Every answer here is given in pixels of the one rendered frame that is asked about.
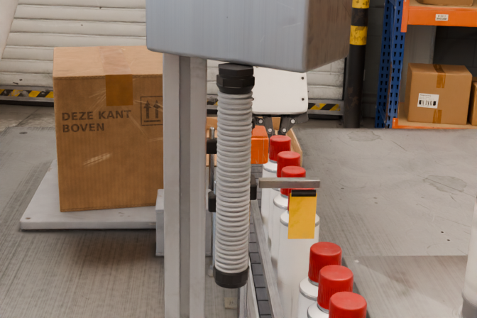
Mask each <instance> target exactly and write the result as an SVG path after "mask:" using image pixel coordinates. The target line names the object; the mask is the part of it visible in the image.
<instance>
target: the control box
mask: <svg viewBox="0 0 477 318"><path fill-rule="evenodd" d="M351 7H352V0H146V47H147V50H149V51H152V52H157V53H166V54H171V55H181V56H186V57H195V58H200V59H205V60H215V61H220V62H229V63H234V64H240V65H249V66H254V67H264V68H268V69H274V70H283V71H288V72H298V73H306V72H309V71H312V70H315V69H317V68H319V67H322V66H325V65H328V64H330V63H332V62H336V61H337V60H341V59H343V58H345V57H347V55H348V53H349V37H350V27H351Z"/></svg>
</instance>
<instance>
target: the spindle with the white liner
mask: <svg viewBox="0 0 477 318"><path fill-rule="evenodd" d="M461 296H462V297H463V299H464V301H463V304H462V305H461V306H460V308H459V318H477V193H476V198H475V206H474V212H473V219H472V227H471V238H470V243H469V248H468V261H467V266H466V274H465V281H464V288H463V290H462V293H461Z"/></svg>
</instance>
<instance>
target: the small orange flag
mask: <svg viewBox="0 0 477 318"><path fill-rule="evenodd" d="M316 205H317V193H316V190H291V193H290V205H289V220H288V235H287V238H288V239H314V230H315V218H316Z"/></svg>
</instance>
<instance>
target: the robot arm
mask: <svg viewBox="0 0 477 318"><path fill-rule="evenodd" d="M17 5H18V0H0V62H1V59H2V56H3V54H4V49H5V47H6V42H7V40H8V36H9V32H10V30H11V25H12V23H13V18H14V15H15V12H16V8H17ZM253 68H254V73H253V76H254V77H255V86H254V87H253V89H252V90H251V91H252V92H253V95H252V97H253V101H252V102H253V106H252V108H253V110H252V116H253V117H254V118H255V119H256V125H258V126H264V127H265V129H266V132H267V134H268V139H269V142H268V153H269V146H270V137H271V136H276V134H275V130H274V129H273V121H272V116H281V117H280V127H279V130H278V135H282V136H286V133H287V132H288V131H289V130H290V129H291V128H292V127H293V126H294V125H296V124H301V123H304V122H307V121H308V120H309V118H308V115H307V108H308V96H307V76H306V73H298V72H288V71H283V70H274V69H268V68H264V67H254V66H253ZM298 115H299V116H298ZM257 116H262V117H263V118H259V117H257ZM290 116H297V117H294V118H291V119H290Z"/></svg>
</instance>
